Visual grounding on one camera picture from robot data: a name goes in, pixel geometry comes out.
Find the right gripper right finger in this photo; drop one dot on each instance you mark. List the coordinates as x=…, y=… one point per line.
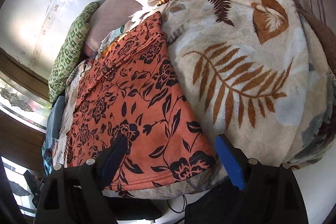
x=268, y=194

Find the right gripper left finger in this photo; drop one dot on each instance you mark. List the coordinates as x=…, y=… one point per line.
x=74, y=194

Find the orange black floral blouse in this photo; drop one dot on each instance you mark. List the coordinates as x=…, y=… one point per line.
x=133, y=90

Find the turquoise patterned cloth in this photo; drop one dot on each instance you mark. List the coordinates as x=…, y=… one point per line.
x=47, y=148

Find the stained glass window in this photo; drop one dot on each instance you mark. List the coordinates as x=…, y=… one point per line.
x=23, y=105

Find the cream leaf print blanket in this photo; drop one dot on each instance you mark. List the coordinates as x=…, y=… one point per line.
x=261, y=72

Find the green checkered pillow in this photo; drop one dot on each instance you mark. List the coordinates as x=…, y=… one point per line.
x=70, y=52

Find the white teal small socks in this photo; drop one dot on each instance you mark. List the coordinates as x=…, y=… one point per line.
x=111, y=37

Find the pink quilted pillow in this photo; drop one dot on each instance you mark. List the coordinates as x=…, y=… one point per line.
x=110, y=15

